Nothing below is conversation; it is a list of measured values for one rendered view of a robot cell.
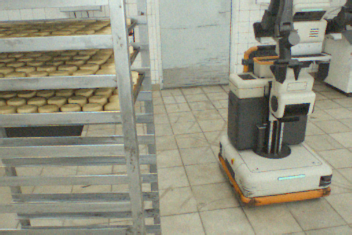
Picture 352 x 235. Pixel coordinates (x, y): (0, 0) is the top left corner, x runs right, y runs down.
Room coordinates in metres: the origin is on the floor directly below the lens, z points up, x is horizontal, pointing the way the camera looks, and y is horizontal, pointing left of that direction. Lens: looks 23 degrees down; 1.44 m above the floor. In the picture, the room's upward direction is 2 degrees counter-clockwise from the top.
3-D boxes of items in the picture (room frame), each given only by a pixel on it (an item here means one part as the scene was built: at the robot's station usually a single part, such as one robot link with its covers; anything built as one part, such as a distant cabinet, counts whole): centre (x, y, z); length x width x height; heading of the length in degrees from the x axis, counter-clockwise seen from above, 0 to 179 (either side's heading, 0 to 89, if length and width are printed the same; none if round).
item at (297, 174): (2.05, -0.69, 0.16); 0.67 x 0.64 x 0.25; 8
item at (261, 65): (2.17, -0.68, 0.87); 0.23 x 0.15 x 0.11; 98
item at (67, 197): (1.12, 0.41, 0.60); 0.64 x 0.03 x 0.03; 89
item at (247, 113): (2.14, -0.68, 0.59); 0.55 x 0.34 x 0.83; 98
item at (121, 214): (1.12, 0.41, 0.51); 0.64 x 0.03 x 0.03; 89
